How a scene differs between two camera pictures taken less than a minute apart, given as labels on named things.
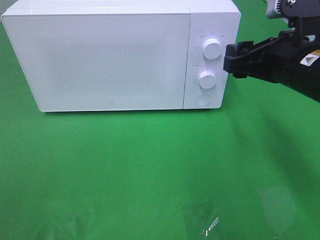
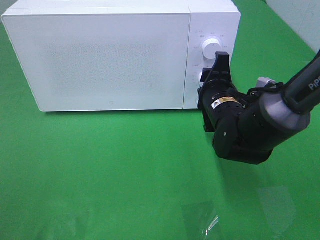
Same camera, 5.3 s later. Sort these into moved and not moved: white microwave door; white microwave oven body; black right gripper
Moved: black right gripper
Not moved: white microwave door; white microwave oven body
